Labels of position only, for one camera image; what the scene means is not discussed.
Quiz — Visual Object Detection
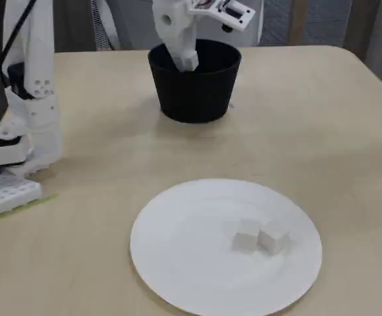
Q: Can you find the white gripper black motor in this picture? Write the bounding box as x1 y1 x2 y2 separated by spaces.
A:
153 0 199 72

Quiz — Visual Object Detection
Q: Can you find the white cube block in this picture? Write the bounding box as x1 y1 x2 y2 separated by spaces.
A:
232 219 261 253
179 49 199 72
258 219 292 257

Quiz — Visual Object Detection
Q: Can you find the black pot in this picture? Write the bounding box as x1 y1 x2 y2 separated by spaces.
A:
147 38 243 124

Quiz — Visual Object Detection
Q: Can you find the white round plate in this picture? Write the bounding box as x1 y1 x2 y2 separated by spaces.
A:
130 178 323 309

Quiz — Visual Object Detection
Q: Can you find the white appliance with grille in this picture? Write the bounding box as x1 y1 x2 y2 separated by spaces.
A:
90 0 136 52

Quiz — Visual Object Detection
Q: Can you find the white panel board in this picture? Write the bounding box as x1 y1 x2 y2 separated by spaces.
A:
235 0 265 47

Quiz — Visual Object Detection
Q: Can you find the wood framed gray partition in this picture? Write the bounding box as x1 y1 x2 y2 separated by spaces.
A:
259 0 382 63

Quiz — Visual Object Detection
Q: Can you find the green tape strip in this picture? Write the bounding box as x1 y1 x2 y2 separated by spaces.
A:
0 192 60 227

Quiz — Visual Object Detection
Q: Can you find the thick black camera cable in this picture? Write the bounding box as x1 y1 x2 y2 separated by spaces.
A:
0 0 39 111

